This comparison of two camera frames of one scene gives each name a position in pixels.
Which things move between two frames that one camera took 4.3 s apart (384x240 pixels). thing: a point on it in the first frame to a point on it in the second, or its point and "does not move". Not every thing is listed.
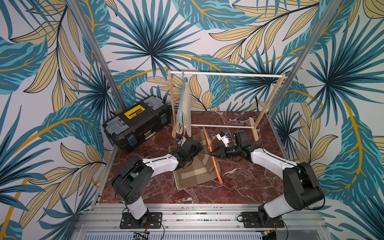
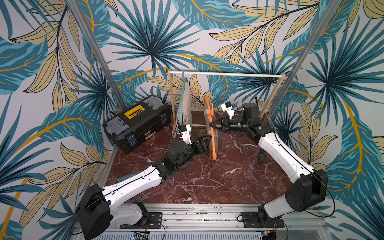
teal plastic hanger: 184,80 does not move
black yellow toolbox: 133,126 does not move
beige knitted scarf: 186,123 does not move
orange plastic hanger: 210,150 to 211,112
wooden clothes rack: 252,126 does not move
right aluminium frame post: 329,13 does not move
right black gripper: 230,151 to 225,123
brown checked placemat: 202,168 to 209,133
